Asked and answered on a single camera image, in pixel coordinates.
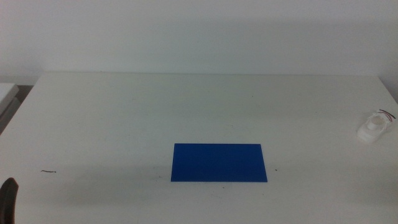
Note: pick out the blue rectangular mat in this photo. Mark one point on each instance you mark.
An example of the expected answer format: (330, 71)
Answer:
(217, 163)

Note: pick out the white side table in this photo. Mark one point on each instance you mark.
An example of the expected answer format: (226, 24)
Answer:
(5, 93)

